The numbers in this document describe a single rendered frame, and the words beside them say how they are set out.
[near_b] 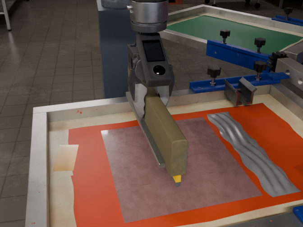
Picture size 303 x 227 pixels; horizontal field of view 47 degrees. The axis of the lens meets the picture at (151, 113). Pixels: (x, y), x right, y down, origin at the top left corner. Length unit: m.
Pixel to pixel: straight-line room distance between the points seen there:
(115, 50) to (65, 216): 0.68
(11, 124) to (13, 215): 1.04
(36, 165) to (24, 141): 1.95
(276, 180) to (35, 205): 0.51
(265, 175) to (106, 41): 0.70
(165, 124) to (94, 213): 0.24
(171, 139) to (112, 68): 0.71
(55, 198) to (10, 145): 2.00
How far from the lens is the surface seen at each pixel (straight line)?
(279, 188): 0.81
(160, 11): 0.67
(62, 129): 0.99
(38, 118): 0.99
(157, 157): 0.65
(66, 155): 0.89
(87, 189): 0.78
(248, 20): 2.06
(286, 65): 1.25
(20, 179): 2.41
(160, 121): 0.64
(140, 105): 0.74
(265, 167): 0.86
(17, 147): 2.71
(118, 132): 0.95
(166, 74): 0.64
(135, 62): 0.70
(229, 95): 1.09
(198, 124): 0.99
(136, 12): 0.67
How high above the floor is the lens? 1.47
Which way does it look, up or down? 30 degrees down
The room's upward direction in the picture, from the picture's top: straight up
